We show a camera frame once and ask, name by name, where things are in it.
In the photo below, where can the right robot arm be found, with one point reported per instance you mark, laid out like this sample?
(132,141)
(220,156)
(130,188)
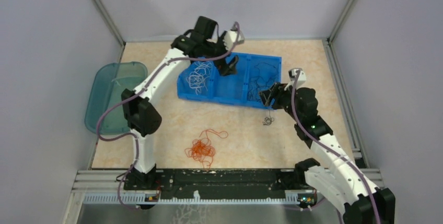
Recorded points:
(341,182)

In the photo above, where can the blue plastic compartment bin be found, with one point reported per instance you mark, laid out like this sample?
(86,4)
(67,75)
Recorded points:
(201,81)

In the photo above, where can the aluminium frame rail right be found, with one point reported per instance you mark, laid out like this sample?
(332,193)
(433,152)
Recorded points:
(346,106)

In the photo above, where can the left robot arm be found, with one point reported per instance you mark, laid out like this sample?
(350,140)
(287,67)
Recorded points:
(139,104)

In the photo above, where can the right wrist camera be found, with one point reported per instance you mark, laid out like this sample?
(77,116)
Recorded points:
(297,77)

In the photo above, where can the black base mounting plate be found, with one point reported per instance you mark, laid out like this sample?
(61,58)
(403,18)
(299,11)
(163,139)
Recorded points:
(217,183)

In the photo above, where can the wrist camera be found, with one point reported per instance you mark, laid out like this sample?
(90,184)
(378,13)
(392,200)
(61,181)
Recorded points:
(297,77)
(233,37)

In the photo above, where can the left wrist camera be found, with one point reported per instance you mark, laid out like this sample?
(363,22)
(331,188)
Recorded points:
(233,37)

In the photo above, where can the black cable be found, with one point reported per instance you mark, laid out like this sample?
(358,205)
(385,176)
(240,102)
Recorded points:
(269,117)

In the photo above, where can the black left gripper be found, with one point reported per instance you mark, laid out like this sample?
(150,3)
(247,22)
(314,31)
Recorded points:
(227,68)

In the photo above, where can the teal plastic basin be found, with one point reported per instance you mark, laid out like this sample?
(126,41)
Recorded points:
(109,83)

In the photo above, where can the aluminium frame rail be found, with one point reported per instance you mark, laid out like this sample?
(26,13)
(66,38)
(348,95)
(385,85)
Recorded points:
(346,106)
(100,7)

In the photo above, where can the aluminium frame rail left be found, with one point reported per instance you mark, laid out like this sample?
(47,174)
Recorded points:
(100,7)

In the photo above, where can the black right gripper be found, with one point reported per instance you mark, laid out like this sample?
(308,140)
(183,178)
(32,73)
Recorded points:
(277,92)

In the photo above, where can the white slotted cable duct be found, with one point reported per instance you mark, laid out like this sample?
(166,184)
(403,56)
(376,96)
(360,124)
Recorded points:
(142,199)

